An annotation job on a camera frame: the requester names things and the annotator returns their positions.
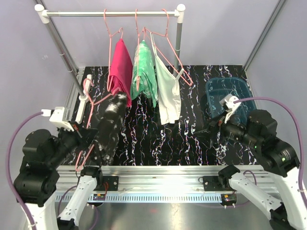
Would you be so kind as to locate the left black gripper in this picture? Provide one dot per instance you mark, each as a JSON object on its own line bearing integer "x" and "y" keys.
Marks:
{"x": 85, "y": 136}

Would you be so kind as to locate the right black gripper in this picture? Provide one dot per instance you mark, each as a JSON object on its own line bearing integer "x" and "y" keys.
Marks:
{"x": 215, "y": 125}

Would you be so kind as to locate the black white tie-dye trousers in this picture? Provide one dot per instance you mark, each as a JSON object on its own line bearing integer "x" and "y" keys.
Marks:
{"x": 109, "y": 127}

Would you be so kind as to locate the pink wire hanger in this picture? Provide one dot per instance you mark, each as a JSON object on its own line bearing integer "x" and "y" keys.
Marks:
{"x": 139, "y": 67}
{"x": 177, "y": 66}
{"x": 87, "y": 84}
{"x": 120, "y": 30}

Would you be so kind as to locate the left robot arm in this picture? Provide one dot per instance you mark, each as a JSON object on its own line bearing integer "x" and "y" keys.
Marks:
{"x": 36, "y": 182}

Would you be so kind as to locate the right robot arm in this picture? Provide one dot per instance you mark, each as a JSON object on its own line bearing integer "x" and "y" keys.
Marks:
{"x": 278, "y": 159}

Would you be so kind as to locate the magenta trousers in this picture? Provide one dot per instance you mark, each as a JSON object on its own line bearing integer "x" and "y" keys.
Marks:
{"x": 120, "y": 73}

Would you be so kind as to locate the green white tie-dye trousers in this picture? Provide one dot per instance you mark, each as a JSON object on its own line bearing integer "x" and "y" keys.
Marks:
{"x": 148, "y": 81}

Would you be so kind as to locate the white camisole top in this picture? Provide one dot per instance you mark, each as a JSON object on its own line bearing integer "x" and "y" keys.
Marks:
{"x": 169, "y": 99}

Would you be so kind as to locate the black marble pattern mat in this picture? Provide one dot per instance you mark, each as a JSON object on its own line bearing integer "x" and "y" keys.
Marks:
{"x": 143, "y": 141}

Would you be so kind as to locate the silver clothes rack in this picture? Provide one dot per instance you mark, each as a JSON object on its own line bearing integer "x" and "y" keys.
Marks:
{"x": 77, "y": 94}

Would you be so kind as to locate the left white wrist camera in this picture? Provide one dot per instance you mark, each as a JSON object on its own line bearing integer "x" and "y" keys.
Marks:
{"x": 59, "y": 117}

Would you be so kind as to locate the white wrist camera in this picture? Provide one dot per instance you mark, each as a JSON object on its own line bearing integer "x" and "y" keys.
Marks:
{"x": 59, "y": 117}
{"x": 230, "y": 106}

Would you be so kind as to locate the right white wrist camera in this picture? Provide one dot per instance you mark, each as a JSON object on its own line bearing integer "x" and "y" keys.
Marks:
{"x": 230, "y": 106}

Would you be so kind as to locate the aluminium mounting rail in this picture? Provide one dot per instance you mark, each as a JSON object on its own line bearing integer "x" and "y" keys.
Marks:
{"x": 162, "y": 184}

